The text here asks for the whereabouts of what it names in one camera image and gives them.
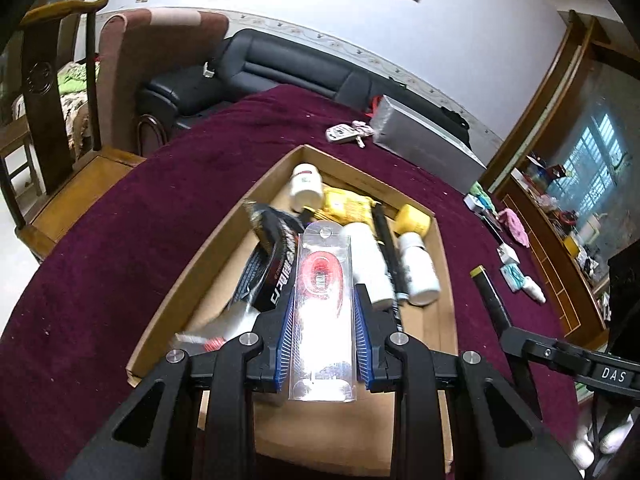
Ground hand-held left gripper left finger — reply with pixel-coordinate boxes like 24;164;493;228
65;285;296;480

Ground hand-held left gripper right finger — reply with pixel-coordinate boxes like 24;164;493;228
352;284;583;480

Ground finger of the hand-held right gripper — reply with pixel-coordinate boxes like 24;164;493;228
499;326;594;386

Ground clear plastic case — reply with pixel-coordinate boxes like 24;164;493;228
287;220;361;403

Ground black printed pouch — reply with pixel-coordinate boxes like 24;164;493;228
170;200;301;361

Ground black pen yellow tip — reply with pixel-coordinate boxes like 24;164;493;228
469;265;543;420

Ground white cylinder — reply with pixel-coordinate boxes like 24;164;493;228
342;222;396;311

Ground black round rod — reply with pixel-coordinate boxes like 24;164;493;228
370;202;407;336

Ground cardboard box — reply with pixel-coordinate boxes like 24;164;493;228
125;144;460;478

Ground teal tissue packet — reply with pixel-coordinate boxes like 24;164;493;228
500;264;528;292

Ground white pipe fitting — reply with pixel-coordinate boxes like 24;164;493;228
570;407;633;468

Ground pink cloth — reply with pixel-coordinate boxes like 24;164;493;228
496;207;531;248

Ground yellow packet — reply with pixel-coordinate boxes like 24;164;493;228
312;186;378;226

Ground white bottle red label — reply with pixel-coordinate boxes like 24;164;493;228
290;162;325;213

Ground maroon tablecloth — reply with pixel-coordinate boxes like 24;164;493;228
0;84;611;480

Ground keys with fob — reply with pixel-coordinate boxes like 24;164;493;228
325;120;376;149

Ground silver grey box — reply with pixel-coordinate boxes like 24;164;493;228
372;95;488;193

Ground black leather sofa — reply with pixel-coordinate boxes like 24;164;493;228
136;27;473;148

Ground wooden display cabinet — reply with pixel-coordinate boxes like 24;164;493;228
482;10;640;356

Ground brown armchair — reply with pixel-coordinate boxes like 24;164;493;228
97;7;231;158

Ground wooden chair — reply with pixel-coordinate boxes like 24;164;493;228
0;0;148;263

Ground green patterned cloth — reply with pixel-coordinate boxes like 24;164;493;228
57;62;100;95

